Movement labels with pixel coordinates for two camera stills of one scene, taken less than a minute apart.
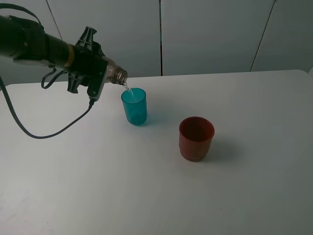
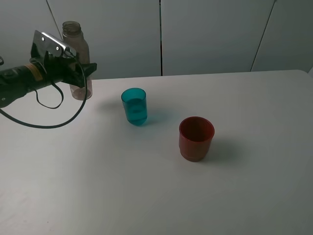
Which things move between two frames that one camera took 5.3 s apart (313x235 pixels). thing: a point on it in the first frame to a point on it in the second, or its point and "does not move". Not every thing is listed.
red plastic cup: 195,134 does not move
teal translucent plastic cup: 134,101 does not move
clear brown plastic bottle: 115,73 to 72,34
